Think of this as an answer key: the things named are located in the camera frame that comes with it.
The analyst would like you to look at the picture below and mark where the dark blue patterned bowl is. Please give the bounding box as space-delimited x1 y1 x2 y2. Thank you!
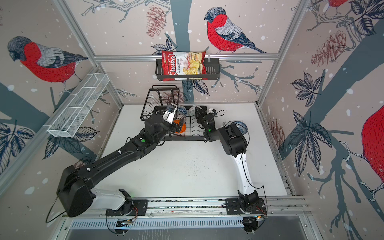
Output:
177 105 188 116

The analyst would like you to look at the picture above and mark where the aluminium mounting rail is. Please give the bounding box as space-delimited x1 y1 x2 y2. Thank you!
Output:
77 196 312 218

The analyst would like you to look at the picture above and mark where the white wire wall basket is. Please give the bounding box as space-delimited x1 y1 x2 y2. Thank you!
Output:
48 73 110 138

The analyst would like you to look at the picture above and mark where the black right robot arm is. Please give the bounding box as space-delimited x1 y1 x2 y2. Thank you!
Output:
195 107 267 215

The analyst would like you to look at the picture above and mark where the black wall shelf basket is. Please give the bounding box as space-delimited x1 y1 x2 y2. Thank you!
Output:
155 58 221 82

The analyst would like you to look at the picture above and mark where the black wire dish rack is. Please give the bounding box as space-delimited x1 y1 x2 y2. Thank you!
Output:
140 85 204 141

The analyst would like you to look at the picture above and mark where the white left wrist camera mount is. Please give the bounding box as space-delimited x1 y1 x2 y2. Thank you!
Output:
163 103 178 124

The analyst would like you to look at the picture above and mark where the red cassava chips bag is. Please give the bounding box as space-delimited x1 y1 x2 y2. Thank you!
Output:
161 51 207 81

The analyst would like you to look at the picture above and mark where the orange plastic bowl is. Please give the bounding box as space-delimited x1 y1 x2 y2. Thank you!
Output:
174 120 187 134

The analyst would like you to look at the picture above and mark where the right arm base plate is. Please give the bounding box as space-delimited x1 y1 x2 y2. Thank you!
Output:
224 198 267 215

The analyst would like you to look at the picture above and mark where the grey green patterned bowl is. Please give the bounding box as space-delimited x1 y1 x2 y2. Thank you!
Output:
188 105 196 117

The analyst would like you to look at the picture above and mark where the blue floral ceramic bowl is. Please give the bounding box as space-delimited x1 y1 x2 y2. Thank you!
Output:
234 121 248 135

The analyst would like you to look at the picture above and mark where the white maroon patterned bowl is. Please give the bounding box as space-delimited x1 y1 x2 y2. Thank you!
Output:
177 113 187 122

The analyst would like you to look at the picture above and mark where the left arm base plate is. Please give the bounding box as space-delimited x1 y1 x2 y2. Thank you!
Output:
106 199 149 217

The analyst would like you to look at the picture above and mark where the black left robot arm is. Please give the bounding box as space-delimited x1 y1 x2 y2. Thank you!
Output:
57 115 174 218

